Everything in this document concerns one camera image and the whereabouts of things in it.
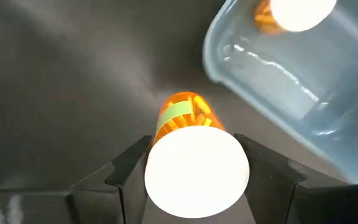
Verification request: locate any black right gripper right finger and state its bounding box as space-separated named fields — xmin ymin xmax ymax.
xmin=234 ymin=133 xmax=358 ymax=224

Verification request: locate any orange pill bottle green label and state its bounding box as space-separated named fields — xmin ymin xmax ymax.
xmin=144 ymin=91 xmax=250 ymax=219

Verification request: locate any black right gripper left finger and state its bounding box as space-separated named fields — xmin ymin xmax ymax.
xmin=0 ymin=135 xmax=154 ymax=224

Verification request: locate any blue plastic bin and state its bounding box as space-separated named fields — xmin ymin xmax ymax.
xmin=202 ymin=0 xmax=358 ymax=185

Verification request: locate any orange pill bottle white cap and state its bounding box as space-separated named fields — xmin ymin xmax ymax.
xmin=253 ymin=0 xmax=338 ymax=35

